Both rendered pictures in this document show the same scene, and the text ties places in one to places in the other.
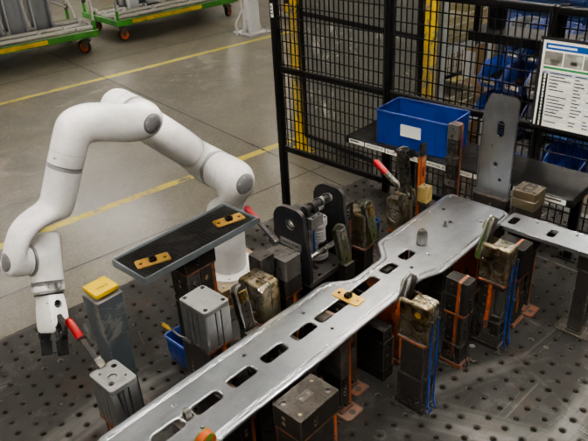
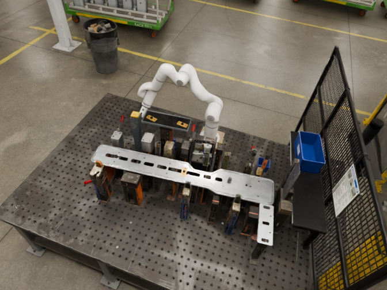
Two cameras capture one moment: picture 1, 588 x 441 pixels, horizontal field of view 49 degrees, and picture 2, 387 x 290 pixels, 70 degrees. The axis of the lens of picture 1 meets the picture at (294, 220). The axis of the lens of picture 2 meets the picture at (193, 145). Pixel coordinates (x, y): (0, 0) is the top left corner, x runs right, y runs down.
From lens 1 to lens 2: 148 cm
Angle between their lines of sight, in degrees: 45
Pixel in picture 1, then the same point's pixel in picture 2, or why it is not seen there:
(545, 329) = (247, 245)
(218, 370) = (135, 155)
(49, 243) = (150, 94)
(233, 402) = (125, 163)
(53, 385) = (144, 126)
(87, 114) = (167, 68)
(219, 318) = (145, 144)
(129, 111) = (175, 75)
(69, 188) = (156, 84)
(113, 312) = (134, 122)
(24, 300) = not seen: hidden behind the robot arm
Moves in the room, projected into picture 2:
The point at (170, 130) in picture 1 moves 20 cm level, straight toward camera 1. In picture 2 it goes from (194, 87) to (174, 96)
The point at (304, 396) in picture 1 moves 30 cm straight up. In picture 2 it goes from (129, 177) to (125, 149)
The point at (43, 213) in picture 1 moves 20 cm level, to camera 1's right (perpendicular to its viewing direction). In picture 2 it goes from (148, 86) to (160, 99)
